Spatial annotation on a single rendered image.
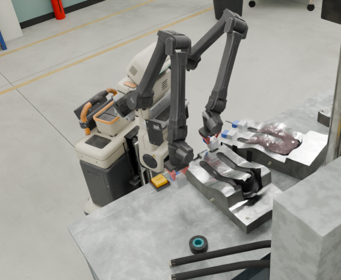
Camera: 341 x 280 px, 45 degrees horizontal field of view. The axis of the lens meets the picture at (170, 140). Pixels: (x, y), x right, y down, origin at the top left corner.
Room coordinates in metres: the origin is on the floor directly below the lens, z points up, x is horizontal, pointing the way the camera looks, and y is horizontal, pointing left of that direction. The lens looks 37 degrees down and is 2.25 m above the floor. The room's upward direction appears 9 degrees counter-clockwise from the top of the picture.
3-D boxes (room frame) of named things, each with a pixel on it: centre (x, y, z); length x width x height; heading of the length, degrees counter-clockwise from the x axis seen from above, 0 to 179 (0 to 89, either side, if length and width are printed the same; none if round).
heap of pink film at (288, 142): (1.69, -0.53, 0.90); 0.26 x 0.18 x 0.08; 45
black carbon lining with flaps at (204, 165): (1.47, -0.27, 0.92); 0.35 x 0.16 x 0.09; 28
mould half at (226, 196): (1.45, -0.27, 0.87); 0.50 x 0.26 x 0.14; 28
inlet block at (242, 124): (1.92, -0.38, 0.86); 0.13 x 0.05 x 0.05; 45
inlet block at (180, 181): (1.47, 0.00, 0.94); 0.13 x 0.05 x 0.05; 28
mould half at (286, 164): (1.69, -0.54, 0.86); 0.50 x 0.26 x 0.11; 45
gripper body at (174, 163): (1.44, -0.01, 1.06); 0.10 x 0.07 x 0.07; 118
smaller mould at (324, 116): (1.85, -0.97, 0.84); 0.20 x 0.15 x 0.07; 28
